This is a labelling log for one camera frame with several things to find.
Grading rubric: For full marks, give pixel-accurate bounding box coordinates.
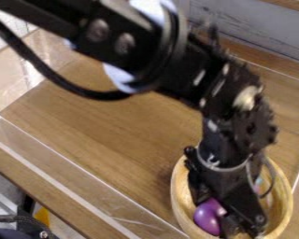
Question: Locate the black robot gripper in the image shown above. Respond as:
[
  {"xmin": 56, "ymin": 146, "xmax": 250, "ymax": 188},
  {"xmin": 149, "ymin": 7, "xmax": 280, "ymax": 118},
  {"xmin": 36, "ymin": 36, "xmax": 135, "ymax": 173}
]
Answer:
[{"xmin": 183, "ymin": 144, "xmax": 270, "ymax": 239}]

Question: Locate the purple toy eggplant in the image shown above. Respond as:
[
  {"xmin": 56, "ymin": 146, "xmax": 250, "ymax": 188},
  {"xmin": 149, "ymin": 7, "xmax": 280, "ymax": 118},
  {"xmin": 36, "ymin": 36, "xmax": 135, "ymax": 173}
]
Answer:
[{"xmin": 193, "ymin": 176, "xmax": 266, "ymax": 237}]

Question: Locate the brown wooden bowl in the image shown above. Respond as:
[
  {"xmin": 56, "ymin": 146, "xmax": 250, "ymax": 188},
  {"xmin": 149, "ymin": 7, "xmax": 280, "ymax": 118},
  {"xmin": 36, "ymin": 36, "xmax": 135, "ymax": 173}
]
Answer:
[{"xmin": 171, "ymin": 156, "xmax": 293, "ymax": 239}]

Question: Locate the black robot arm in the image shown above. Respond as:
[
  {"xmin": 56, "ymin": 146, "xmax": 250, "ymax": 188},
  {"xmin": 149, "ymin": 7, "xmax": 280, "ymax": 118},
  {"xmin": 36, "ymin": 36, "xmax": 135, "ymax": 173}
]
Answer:
[{"xmin": 0, "ymin": 0, "xmax": 278, "ymax": 239}]

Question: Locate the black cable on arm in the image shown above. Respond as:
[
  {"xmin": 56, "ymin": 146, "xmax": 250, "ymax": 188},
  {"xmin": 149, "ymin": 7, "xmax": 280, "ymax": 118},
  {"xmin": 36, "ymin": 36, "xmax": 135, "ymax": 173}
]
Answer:
[{"xmin": 0, "ymin": 12, "xmax": 135, "ymax": 101}]

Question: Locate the clear acrylic tray wall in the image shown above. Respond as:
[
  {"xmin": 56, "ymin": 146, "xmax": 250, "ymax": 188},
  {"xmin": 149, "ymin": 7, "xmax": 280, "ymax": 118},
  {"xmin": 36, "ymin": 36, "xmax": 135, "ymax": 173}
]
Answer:
[{"xmin": 0, "ymin": 40, "xmax": 299, "ymax": 239}]

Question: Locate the black clamp with cable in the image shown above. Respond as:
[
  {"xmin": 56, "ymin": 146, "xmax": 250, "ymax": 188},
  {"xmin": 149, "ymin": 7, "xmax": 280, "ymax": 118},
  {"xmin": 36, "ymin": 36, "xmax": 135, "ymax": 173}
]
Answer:
[{"xmin": 0, "ymin": 215, "xmax": 60, "ymax": 239}]

